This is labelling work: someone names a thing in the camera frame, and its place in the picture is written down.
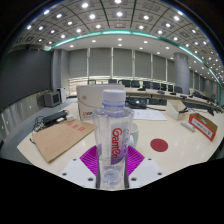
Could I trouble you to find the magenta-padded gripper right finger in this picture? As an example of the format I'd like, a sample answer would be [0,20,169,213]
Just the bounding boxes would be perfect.
[125,145,165,190]

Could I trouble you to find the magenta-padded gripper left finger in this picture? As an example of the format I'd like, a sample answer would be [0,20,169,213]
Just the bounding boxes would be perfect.
[59,144,101,190]

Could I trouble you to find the clear plastic water bottle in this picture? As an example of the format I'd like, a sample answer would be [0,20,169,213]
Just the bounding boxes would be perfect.
[92,88,136,191]

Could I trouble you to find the flat round red coaster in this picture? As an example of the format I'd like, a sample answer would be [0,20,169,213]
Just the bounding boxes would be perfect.
[149,138,169,153]

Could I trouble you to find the brown kraft paper envelope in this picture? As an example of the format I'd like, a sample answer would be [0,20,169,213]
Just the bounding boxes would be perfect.
[32,119,95,164]

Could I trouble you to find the white paper sheet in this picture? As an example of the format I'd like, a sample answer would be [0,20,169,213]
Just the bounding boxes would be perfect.
[132,109,168,122]

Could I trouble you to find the black power strip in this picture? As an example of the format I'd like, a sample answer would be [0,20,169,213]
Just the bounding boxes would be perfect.
[41,110,69,128]

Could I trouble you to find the large white cardboard box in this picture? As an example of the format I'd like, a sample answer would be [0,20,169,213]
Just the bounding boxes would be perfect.
[76,83,126,122]

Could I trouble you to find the small open white box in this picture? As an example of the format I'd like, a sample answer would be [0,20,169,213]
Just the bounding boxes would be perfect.
[165,99,188,121]

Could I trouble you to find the long curved conference desk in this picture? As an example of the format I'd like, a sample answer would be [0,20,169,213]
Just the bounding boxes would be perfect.
[123,86,224,113]

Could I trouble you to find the grey box monitor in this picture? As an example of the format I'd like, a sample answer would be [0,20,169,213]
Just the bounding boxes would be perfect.
[39,91,62,108]

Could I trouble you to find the open brown box, red label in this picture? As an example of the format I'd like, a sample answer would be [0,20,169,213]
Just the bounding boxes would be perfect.
[188,112,219,142]

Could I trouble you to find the round ceiling lights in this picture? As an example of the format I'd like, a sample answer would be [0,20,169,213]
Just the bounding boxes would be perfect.
[16,0,224,84]

